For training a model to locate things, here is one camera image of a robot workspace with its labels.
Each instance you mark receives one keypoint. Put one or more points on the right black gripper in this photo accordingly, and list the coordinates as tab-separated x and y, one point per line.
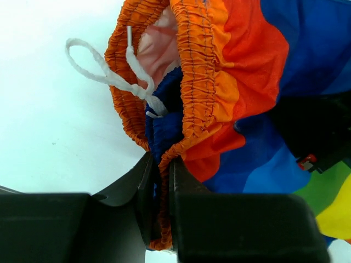
316	129

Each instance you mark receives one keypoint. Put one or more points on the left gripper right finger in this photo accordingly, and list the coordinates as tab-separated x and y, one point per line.
217	227

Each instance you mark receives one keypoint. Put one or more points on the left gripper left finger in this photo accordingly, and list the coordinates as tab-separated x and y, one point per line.
77	227

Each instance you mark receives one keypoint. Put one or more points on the rainbow striped shorts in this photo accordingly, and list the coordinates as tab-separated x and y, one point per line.
196	79

